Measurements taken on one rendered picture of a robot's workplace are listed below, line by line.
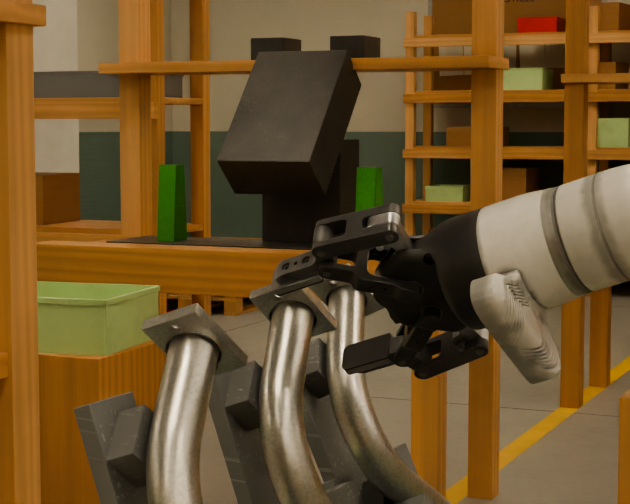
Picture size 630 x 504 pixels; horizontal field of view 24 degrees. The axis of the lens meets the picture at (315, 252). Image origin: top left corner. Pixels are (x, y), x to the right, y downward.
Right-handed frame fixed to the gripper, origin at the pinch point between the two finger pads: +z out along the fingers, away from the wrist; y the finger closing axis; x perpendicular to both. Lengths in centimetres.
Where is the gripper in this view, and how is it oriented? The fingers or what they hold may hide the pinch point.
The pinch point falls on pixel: (317, 320)
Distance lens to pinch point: 100.2
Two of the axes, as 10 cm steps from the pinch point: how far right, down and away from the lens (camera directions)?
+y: -5.2, -6.2, -5.9
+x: -1.1, 7.3, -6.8
